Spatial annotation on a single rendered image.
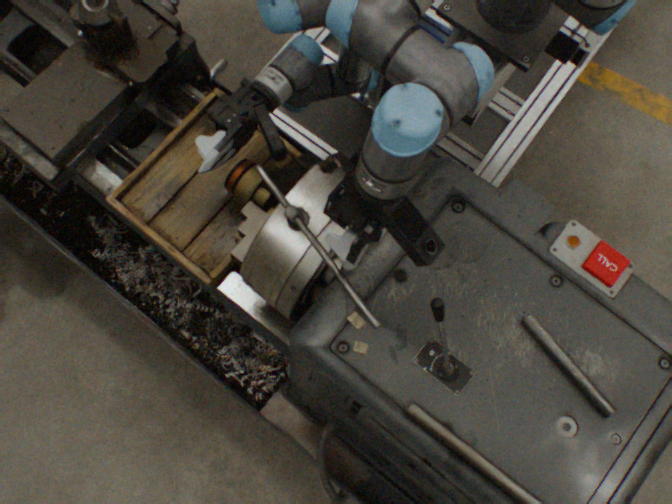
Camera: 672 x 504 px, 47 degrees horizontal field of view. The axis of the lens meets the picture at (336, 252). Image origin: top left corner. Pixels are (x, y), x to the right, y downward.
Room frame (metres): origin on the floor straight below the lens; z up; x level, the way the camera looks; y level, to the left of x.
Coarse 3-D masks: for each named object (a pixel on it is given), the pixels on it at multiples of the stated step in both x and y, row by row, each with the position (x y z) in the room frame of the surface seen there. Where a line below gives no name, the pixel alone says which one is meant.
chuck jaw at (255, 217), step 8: (248, 208) 0.50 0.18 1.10; (256, 208) 0.50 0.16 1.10; (248, 216) 0.49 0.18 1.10; (256, 216) 0.49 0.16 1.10; (264, 216) 0.49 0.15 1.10; (248, 224) 0.47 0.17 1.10; (256, 224) 0.47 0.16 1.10; (240, 232) 0.45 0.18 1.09; (248, 232) 0.45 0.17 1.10; (256, 232) 0.46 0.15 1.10; (248, 240) 0.44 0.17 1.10; (240, 248) 0.42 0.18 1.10; (248, 248) 0.42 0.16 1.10; (232, 256) 0.41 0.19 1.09; (240, 256) 0.40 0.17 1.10; (240, 264) 0.40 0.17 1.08; (248, 280) 0.37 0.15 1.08
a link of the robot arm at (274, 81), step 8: (264, 72) 0.79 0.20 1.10; (272, 72) 0.79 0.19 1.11; (256, 80) 0.77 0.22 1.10; (264, 80) 0.77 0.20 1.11; (272, 80) 0.77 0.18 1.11; (280, 80) 0.78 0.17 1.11; (272, 88) 0.76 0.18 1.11; (280, 88) 0.76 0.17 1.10; (288, 88) 0.77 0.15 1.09; (280, 96) 0.75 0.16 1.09; (288, 96) 0.76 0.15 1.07; (280, 104) 0.74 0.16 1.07
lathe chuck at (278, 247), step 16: (336, 160) 0.59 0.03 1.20; (304, 176) 0.53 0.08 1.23; (320, 176) 0.54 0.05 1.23; (336, 176) 0.54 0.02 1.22; (288, 192) 0.49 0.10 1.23; (304, 192) 0.50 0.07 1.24; (320, 192) 0.50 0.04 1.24; (304, 208) 0.47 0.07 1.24; (320, 208) 0.47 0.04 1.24; (272, 224) 0.44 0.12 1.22; (288, 224) 0.44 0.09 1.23; (320, 224) 0.45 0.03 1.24; (256, 240) 0.41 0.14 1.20; (272, 240) 0.41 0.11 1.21; (288, 240) 0.41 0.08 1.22; (304, 240) 0.42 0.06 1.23; (256, 256) 0.39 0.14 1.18; (272, 256) 0.39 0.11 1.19; (288, 256) 0.39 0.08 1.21; (240, 272) 0.37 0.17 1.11; (256, 272) 0.37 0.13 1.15; (272, 272) 0.36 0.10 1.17; (288, 272) 0.36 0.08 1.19; (256, 288) 0.35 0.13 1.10; (272, 288) 0.34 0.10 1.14; (272, 304) 0.33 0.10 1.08
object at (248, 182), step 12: (240, 168) 0.57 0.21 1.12; (252, 168) 0.58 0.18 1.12; (264, 168) 0.59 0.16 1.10; (228, 180) 0.55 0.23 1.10; (240, 180) 0.55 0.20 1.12; (252, 180) 0.55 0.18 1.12; (240, 192) 0.53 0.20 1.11; (252, 192) 0.53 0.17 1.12; (264, 192) 0.53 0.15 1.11; (264, 204) 0.51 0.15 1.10
